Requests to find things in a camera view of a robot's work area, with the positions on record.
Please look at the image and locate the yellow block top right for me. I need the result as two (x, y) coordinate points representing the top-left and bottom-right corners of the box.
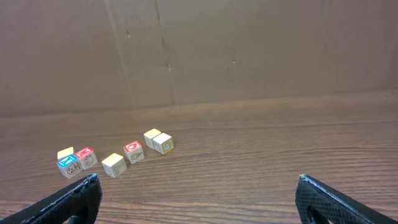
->
(144, 129), (162, 149)

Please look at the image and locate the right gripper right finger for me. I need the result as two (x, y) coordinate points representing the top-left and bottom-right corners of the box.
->
(295, 174), (397, 224)

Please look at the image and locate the yellow block centre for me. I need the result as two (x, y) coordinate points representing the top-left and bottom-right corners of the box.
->
(101, 153), (127, 178)

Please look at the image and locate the blue X block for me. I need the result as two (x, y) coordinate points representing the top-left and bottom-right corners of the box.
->
(57, 154), (83, 179)

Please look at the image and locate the yellow block left cluster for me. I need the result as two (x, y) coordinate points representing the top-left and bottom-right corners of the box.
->
(57, 147), (74, 161)

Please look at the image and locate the red O block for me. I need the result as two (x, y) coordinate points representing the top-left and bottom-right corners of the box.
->
(123, 141), (145, 164)

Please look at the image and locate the red M block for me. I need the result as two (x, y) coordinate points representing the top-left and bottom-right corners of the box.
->
(74, 147), (98, 170)

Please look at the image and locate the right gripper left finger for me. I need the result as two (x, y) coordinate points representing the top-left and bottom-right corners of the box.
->
(1, 173), (103, 224)

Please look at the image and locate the cardboard backdrop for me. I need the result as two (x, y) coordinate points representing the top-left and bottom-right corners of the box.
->
(1, 1), (397, 116)

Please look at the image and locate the white block top right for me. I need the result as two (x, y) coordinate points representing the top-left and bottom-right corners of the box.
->
(153, 133), (174, 154)

